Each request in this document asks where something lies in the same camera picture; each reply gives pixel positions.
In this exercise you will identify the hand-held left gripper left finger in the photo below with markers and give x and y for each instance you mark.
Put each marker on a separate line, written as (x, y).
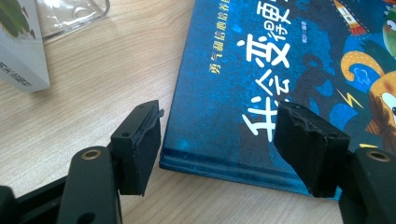
(140, 146)

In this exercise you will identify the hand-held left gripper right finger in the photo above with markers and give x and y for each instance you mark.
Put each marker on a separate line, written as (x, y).
(311, 149)

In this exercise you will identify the dark blue picture book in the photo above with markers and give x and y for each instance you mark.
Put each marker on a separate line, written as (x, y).
(218, 109)

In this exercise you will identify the clear acrylic book rack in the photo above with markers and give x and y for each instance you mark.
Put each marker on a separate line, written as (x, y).
(71, 15)

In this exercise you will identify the white caterpillar picture book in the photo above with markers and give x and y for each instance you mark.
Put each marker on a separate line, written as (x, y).
(21, 56)

